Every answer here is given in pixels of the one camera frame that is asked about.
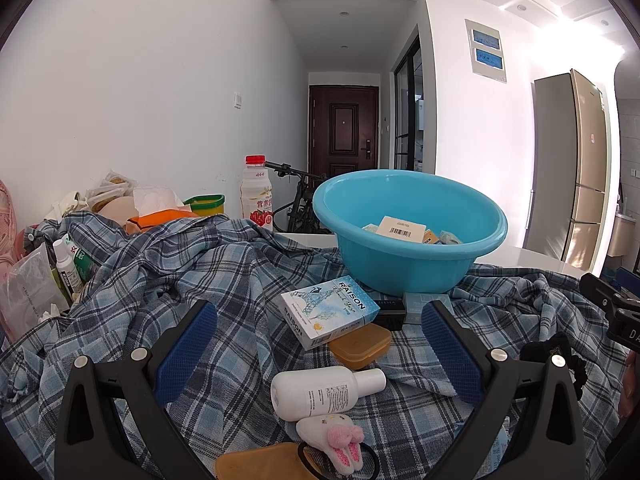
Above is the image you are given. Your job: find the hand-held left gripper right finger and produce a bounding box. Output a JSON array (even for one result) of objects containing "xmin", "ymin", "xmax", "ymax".
[{"xmin": 421, "ymin": 300, "xmax": 587, "ymax": 480}]

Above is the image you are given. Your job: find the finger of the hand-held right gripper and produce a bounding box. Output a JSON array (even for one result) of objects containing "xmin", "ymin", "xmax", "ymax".
[{"xmin": 580, "ymin": 273, "xmax": 640, "ymax": 322}]

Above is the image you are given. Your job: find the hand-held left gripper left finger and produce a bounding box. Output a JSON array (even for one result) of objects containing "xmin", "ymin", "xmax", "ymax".
[{"xmin": 54, "ymin": 300, "xmax": 221, "ymax": 480}]

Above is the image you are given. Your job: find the blue plastic basin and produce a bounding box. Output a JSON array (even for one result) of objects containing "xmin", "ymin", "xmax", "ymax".
[{"xmin": 312, "ymin": 170, "xmax": 508, "ymax": 297}]

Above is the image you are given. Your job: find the person's right hand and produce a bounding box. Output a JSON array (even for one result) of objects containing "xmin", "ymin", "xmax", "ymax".
[{"xmin": 619, "ymin": 355, "xmax": 635, "ymax": 417}]

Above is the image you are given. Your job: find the light blue box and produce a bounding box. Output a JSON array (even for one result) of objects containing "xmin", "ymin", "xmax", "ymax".
[{"xmin": 402, "ymin": 292, "xmax": 455, "ymax": 325}]

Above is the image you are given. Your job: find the small black box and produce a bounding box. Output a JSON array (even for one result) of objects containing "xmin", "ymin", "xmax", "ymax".
[{"xmin": 374, "ymin": 297, "xmax": 407, "ymax": 332}]

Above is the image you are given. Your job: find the black scrunchie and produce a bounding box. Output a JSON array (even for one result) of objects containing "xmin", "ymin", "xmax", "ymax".
[{"xmin": 520, "ymin": 332, "xmax": 586, "ymax": 401}]

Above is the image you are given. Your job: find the blue plaid shirt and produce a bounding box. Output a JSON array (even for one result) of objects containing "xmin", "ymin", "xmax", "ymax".
[{"xmin": 0, "ymin": 210, "xmax": 626, "ymax": 480}]

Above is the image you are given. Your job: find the amber plastic case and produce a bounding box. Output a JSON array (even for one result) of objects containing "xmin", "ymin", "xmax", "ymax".
[{"xmin": 328, "ymin": 323, "xmax": 392, "ymax": 371}]

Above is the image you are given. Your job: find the gold refrigerator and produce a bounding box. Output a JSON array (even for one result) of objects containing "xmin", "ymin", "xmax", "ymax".
[{"xmin": 523, "ymin": 69, "xmax": 613, "ymax": 272}]

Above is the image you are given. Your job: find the white lotion bottle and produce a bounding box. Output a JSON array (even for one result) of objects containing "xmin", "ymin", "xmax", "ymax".
[{"xmin": 271, "ymin": 366, "xmax": 387, "ymax": 421}]

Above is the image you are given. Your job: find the blue and white carton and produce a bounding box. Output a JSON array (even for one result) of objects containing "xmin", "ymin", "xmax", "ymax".
[{"xmin": 280, "ymin": 276, "xmax": 381, "ymax": 351}]

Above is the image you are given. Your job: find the orange tissue pack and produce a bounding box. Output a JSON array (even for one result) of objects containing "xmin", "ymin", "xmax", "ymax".
[{"xmin": 125, "ymin": 186, "xmax": 198, "ymax": 235}]

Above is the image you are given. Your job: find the tan flat pouch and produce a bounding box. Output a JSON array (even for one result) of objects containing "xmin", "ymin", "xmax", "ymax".
[{"xmin": 215, "ymin": 442, "xmax": 313, "ymax": 480}]

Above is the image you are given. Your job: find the white box with barcode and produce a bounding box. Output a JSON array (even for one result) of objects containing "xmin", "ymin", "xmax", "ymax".
[{"xmin": 376, "ymin": 215, "xmax": 427, "ymax": 244}]

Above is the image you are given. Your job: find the green and white box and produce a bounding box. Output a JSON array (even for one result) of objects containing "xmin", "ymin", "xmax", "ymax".
[{"xmin": 65, "ymin": 232, "xmax": 97, "ymax": 282}]

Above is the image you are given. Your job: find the white spray bottle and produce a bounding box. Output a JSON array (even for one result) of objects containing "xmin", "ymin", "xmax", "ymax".
[{"xmin": 52, "ymin": 239, "xmax": 86, "ymax": 297}]

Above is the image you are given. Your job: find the yellow green tub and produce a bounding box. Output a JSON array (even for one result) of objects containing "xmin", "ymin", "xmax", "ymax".
[{"xmin": 182, "ymin": 193, "xmax": 226, "ymax": 217}]

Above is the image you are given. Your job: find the clear plastic bag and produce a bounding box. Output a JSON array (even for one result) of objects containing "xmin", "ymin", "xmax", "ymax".
[{"xmin": 0, "ymin": 247, "xmax": 71, "ymax": 337}]

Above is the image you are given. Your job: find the red capped milk bottle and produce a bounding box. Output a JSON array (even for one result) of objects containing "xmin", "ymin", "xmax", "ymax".
[{"xmin": 240, "ymin": 155, "xmax": 275, "ymax": 232}]

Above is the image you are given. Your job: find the black bicycle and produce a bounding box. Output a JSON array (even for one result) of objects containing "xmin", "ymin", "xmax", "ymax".
[{"xmin": 264, "ymin": 161, "xmax": 333, "ymax": 235}]

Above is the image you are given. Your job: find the pink cloth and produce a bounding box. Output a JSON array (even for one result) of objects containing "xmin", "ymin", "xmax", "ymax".
[{"xmin": 0, "ymin": 180, "xmax": 27, "ymax": 281}]

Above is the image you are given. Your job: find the black framed glass door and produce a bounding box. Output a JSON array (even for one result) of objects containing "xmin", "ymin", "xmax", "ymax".
[{"xmin": 393, "ymin": 35, "xmax": 425, "ymax": 172}]

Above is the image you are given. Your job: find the dark brown entrance door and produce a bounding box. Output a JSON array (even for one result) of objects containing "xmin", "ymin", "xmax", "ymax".
[{"xmin": 308, "ymin": 85, "xmax": 379, "ymax": 176}]

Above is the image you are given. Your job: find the plush bunny hair tie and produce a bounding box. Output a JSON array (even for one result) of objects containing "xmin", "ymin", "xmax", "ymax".
[{"xmin": 295, "ymin": 412, "xmax": 381, "ymax": 480}]

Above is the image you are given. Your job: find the grey wall panel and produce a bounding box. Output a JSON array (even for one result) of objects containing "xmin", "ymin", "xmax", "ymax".
[{"xmin": 465, "ymin": 19, "xmax": 508, "ymax": 83}]

